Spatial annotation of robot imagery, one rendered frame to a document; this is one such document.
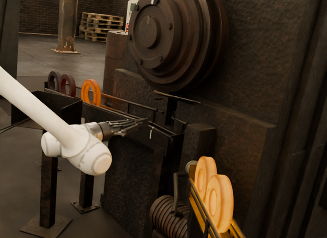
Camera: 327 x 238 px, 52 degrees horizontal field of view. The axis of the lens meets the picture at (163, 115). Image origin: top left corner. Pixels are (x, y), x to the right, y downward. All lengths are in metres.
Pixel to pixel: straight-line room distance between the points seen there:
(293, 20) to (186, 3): 0.37
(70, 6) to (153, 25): 7.12
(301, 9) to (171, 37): 0.44
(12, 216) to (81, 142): 1.15
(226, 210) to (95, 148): 0.43
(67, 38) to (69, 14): 0.55
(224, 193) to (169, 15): 0.67
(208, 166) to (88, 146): 0.37
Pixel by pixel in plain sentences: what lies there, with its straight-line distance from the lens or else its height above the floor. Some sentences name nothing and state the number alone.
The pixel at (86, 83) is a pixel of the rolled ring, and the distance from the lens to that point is 1.96.
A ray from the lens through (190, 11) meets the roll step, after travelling 1.26.
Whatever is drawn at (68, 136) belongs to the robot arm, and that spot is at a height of 0.81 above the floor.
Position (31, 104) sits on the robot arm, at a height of 0.89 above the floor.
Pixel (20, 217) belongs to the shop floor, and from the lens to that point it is 2.11.
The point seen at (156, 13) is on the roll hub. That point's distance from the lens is 1.31.
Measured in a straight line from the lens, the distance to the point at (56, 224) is 2.03.
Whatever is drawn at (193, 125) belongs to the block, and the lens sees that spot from 1.28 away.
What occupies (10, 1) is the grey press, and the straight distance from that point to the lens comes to 4.10.
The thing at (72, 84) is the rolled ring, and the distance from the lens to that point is 2.14.
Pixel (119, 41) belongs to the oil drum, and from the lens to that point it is 4.22.
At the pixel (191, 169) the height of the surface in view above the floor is 0.70.
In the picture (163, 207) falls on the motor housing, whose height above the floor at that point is 0.52.
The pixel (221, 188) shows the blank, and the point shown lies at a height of 0.79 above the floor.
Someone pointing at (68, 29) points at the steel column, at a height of 0.52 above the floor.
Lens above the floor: 1.19
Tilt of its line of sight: 17 degrees down
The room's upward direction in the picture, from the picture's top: 8 degrees clockwise
